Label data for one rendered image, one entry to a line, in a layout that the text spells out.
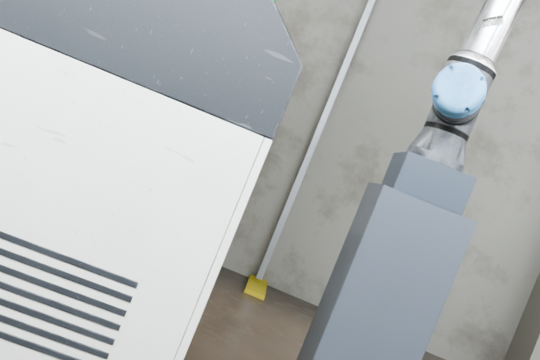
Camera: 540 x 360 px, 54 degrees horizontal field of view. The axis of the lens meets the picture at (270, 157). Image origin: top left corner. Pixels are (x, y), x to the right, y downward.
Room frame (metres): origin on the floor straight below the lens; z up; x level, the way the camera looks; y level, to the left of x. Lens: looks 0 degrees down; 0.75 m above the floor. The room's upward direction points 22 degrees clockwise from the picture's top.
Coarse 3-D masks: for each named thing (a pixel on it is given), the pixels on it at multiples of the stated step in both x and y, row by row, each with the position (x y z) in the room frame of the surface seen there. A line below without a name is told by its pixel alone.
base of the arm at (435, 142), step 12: (420, 132) 1.39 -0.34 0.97; (432, 132) 1.34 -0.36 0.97; (444, 132) 1.33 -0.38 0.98; (456, 132) 1.32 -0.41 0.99; (420, 144) 1.35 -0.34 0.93; (432, 144) 1.32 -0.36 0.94; (444, 144) 1.32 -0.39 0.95; (456, 144) 1.32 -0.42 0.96; (432, 156) 1.31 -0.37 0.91; (444, 156) 1.31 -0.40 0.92; (456, 156) 1.32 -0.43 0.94; (456, 168) 1.32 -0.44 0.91
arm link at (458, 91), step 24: (504, 0) 1.20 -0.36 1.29; (480, 24) 1.22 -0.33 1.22; (504, 24) 1.21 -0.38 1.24; (480, 48) 1.21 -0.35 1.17; (456, 72) 1.19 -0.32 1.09; (480, 72) 1.17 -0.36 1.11; (432, 96) 1.23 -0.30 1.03; (456, 96) 1.19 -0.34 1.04; (480, 96) 1.17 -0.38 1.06; (456, 120) 1.26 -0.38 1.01
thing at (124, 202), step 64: (0, 64) 1.00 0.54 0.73; (64, 64) 1.01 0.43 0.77; (0, 128) 1.00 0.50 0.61; (64, 128) 1.01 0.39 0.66; (128, 128) 1.02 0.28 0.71; (192, 128) 1.04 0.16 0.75; (0, 192) 1.01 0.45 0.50; (64, 192) 1.02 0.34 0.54; (128, 192) 1.03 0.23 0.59; (192, 192) 1.04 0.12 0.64; (0, 256) 1.01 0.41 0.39; (64, 256) 1.02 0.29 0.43; (128, 256) 1.03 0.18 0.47; (192, 256) 1.04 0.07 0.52; (0, 320) 1.01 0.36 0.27; (64, 320) 1.03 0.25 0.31; (128, 320) 1.04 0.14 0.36; (192, 320) 1.05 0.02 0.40
